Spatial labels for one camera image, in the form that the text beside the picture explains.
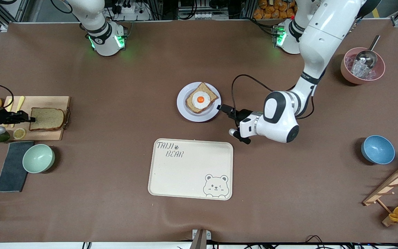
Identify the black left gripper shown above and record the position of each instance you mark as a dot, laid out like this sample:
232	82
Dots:
243	113

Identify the brown bread slice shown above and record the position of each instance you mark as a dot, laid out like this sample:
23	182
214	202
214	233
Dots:
48	119
210	92

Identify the round pale lilac plate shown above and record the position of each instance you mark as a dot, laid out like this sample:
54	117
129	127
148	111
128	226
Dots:
199	117

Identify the fried egg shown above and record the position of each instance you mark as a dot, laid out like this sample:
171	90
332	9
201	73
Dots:
200	100

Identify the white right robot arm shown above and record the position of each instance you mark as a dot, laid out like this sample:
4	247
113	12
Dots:
104	38

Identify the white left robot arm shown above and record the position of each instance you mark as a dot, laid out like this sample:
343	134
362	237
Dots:
320	38

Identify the yellow plastic knife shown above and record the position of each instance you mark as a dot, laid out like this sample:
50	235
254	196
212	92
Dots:
20	103

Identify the lemon half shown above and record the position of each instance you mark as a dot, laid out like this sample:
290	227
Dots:
19	133

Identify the yellow plastic fork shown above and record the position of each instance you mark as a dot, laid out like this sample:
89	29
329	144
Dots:
9	103

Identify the green avocado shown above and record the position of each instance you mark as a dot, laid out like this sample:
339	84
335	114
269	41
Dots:
2	137

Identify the wooden cutting board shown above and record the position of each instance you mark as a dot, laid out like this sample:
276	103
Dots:
47	101

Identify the mint green bowl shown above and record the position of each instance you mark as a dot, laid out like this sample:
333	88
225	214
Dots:
38	158

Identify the dark grey cloth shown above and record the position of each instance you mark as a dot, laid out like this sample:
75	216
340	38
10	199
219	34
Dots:
10	169

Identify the cream tray with bear print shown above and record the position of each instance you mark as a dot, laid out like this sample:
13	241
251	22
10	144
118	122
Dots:
188	173

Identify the white power strip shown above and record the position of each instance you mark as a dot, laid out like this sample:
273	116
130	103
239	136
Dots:
209	16

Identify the pile of orange snacks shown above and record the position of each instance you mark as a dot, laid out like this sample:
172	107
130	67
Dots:
271	10

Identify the pink bowl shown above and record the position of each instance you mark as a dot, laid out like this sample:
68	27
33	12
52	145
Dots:
347	74

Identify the clear ice cubes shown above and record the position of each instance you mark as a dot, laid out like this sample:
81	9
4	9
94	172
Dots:
359	72

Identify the power strip with black plugs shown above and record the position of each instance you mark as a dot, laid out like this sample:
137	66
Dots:
128	9

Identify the metal scoop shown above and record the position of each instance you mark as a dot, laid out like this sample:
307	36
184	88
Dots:
366	58

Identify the blue bowl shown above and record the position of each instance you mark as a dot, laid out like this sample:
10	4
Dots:
378	149

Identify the wooden peg rack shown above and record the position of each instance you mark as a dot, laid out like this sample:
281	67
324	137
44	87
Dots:
392	186

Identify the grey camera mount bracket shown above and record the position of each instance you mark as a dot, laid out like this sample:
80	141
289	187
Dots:
200	238

